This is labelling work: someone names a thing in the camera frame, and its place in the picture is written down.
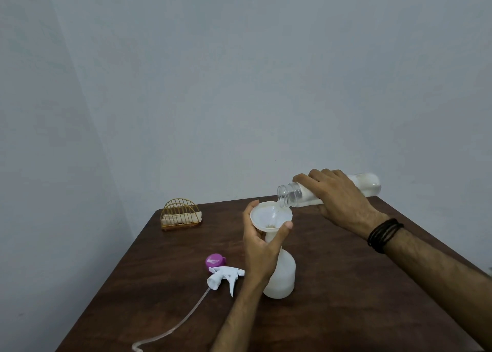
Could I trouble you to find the person's right hand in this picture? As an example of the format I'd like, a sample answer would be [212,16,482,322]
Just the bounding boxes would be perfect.
[292,168,390,240]

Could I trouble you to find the person's left hand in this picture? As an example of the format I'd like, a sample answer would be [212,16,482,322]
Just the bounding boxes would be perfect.
[242,199,294,284]

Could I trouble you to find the clear water bottle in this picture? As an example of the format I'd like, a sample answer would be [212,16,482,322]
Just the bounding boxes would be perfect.
[277,172,382,209]

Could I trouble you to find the white translucent spray bottle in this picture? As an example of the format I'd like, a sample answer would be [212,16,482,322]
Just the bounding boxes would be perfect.
[262,231,297,300]

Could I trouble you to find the white spray trigger head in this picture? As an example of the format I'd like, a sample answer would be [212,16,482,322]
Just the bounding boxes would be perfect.
[131,266,246,352]

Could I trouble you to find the purple bottle cap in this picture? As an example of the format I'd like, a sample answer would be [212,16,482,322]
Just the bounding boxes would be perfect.
[204,253,227,270]

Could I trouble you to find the white plastic funnel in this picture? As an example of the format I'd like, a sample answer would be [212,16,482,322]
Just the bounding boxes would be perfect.
[250,201,294,233]

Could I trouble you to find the dark wooden table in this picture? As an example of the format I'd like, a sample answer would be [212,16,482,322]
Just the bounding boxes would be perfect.
[55,195,492,352]

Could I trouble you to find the black cord wristband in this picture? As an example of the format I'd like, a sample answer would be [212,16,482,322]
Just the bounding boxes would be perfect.
[367,218,404,254]

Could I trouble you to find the gold wire napkin holder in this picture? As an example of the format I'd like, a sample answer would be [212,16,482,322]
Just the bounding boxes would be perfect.
[159,198,203,232]

